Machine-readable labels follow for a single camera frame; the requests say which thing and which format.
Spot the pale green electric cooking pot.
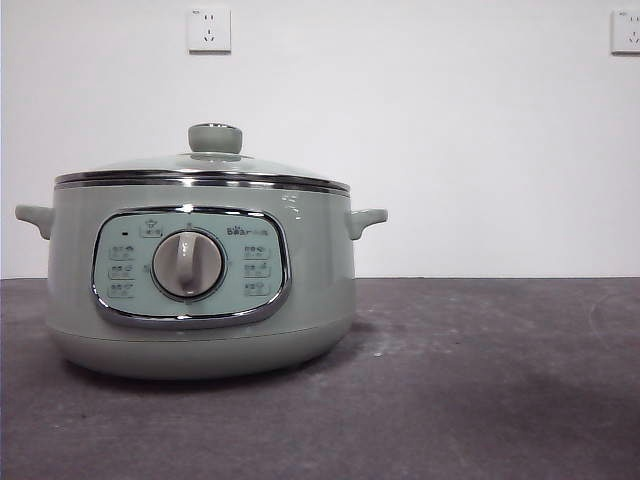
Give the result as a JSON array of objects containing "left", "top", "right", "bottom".
[{"left": 14, "top": 180, "right": 389, "bottom": 382}]

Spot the white wall socket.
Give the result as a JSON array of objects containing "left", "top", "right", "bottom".
[
  {"left": 610, "top": 9, "right": 640, "bottom": 56},
  {"left": 188, "top": 7, "right": 233, "bottom": 55}
]

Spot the glass lid with green knob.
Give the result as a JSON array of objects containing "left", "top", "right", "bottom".
[{"left": 53, "top": 122, "right": 350, "bottom": 195}]

